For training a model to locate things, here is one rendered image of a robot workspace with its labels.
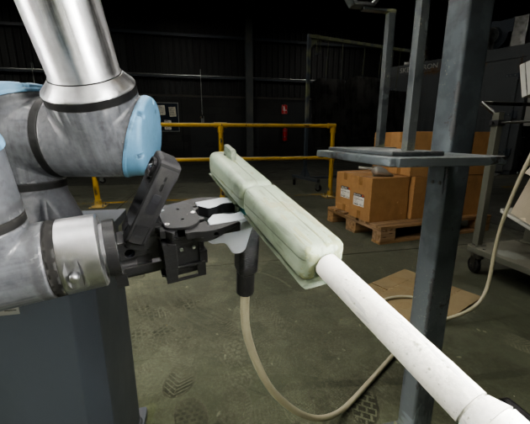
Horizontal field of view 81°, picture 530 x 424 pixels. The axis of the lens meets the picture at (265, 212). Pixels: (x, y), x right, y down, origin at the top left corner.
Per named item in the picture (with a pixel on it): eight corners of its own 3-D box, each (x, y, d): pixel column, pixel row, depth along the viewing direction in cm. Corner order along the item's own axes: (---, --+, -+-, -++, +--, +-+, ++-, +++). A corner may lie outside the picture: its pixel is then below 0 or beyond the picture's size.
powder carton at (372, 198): (383, 211, 293) (386, 172, 285) (405, 219, 267) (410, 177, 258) (347, 214, 281) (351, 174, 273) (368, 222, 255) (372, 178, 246)
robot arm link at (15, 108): (12, 175, 69) (-4, 90, 65) (91, 175, 69) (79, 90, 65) (-56, 186, 54) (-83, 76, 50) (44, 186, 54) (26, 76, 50)
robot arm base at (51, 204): (3, 219, 71) (-5, 175, 68) (95, 214, 75) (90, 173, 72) (-62, 247, 53) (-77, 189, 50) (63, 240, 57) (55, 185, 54)
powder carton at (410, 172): (423, 172, 294) (427, 132, 286) (447, 175, 267) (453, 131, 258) (388, 172, 285) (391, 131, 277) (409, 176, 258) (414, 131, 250)
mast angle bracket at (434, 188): (442, 194, 68) (447, 159, 66) (407, 196, 66) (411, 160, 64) (429, 191, 72) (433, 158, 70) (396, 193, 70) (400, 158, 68)
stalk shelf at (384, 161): (506, 165, 53) (508, 156, 53) (389, 167, 49) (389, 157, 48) (395, 155, 83) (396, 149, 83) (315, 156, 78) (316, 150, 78)
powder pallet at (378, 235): (419, 211, 357) (421, 198, 353) (488, 230, 283) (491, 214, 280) (326, 219, 318) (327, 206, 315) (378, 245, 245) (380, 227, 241)
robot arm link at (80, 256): (56, 207, 38) (47, 247, 31) (101, 200, 40) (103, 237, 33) (74, 266, 43) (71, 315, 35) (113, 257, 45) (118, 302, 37)
